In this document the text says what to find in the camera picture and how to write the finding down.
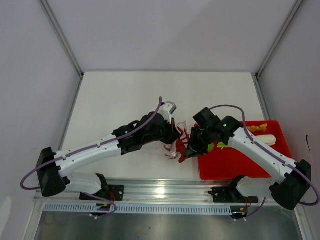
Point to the left aluminium corner post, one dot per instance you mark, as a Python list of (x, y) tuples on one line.
[(55, 25)]

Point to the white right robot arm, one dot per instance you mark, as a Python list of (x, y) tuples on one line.
[(289, 180)]

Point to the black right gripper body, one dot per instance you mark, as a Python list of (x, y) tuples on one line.
[(205, 135)]

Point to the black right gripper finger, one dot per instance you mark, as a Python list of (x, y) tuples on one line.
[(195, 131), (198, 148)]

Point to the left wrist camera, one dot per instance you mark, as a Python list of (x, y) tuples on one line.
[(166, 110)]

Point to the aluminium rail frame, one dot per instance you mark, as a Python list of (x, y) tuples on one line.
[(162, 190)]

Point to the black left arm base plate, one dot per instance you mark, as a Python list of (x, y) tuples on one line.
[(114, 193)]

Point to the green bumpy custard apple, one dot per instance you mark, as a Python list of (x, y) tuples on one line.
[(210, 147)]

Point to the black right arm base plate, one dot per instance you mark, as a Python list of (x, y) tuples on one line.
[(223, 194)]

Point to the white slotted cable duct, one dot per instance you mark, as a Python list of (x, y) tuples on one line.
[(134, 208)]

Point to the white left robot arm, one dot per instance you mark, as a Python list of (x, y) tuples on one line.
[(144, 149)]

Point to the aluminium corner post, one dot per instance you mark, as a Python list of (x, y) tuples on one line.
[(55, 25), (288, 22)]

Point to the right aluminium corner post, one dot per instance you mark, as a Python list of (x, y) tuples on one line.
[(288, 22)]

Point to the red plastic tray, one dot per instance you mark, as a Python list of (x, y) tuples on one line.
[(226, 163)]

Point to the orange toy food piece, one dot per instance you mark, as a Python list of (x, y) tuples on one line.
[(258, 128)]

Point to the green celery stalk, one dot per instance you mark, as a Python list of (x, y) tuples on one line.
[(268, 139)]

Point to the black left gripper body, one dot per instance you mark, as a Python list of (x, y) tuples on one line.
[(163, 132)]

